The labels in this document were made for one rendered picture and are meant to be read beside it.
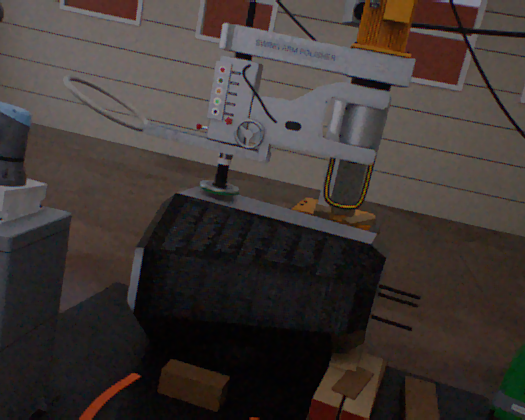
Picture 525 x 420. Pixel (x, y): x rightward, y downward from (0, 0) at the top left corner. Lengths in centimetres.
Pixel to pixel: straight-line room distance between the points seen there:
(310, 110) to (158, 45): 678
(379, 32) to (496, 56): 621
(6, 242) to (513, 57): 791
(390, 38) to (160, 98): 688
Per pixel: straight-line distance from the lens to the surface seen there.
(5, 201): 215
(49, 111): 1029
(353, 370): 286
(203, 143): 297
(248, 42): 288
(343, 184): 355
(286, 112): 286
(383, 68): 285
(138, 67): 959
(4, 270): 210
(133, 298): 293
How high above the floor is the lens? 151
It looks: 13 degrees down
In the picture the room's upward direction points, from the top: 12 degrees clockwise
